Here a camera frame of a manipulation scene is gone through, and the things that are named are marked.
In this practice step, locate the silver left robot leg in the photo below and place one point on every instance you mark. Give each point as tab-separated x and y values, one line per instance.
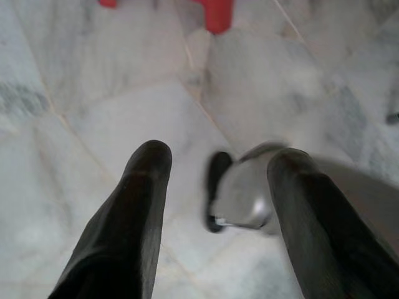
243	193

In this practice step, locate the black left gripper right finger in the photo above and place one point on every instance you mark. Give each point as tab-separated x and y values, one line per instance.
318	233

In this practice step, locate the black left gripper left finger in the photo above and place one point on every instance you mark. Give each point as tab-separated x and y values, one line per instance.
131	218

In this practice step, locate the red plastic stool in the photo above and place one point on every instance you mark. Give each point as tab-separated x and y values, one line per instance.
218	15

